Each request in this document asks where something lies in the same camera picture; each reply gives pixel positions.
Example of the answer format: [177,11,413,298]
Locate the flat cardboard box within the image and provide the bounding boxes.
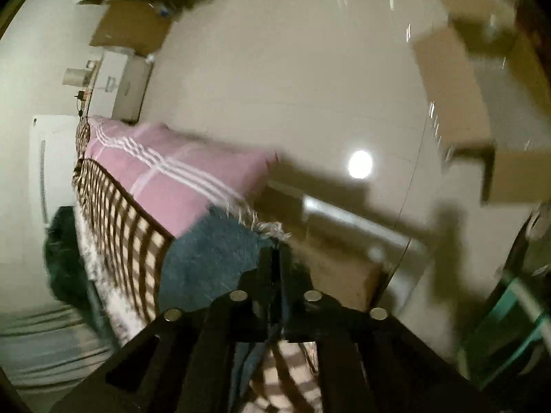
[89,0,174,57]

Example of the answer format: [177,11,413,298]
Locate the teal plastic stool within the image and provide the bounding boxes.
[458,273,551,390]

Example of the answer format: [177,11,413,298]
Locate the small white cabinet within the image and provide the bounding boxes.
[88,49,153,123]

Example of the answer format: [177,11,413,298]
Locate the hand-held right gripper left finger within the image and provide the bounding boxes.
[49,247,275,413]

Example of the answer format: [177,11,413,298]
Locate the brown checkered blanket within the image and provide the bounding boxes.
[72,117,324,413]

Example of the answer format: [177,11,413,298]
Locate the tall white cabinet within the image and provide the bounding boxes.
[29,114,89,225]

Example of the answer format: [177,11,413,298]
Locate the large open cardboard box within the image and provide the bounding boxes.
[411,0,551,204]

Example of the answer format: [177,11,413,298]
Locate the grey striped bedsheet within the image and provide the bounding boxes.
[0,301,123,399]

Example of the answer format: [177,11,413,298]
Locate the dark green fuzzy cloth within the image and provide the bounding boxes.
[44,205,96,310]

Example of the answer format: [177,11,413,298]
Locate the blue fluffy towel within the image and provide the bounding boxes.
[158,205,277,413]

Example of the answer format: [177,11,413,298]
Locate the pink white-striped blanket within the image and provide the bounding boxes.
[84,116,291,242]

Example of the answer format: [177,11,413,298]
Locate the white fuzzy blanket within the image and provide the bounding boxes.
[75,206,145,347]

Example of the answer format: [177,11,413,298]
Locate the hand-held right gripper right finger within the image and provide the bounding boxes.
[278,243,497,413]

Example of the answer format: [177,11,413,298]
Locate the white cup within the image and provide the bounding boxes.
[64,67,87,87]

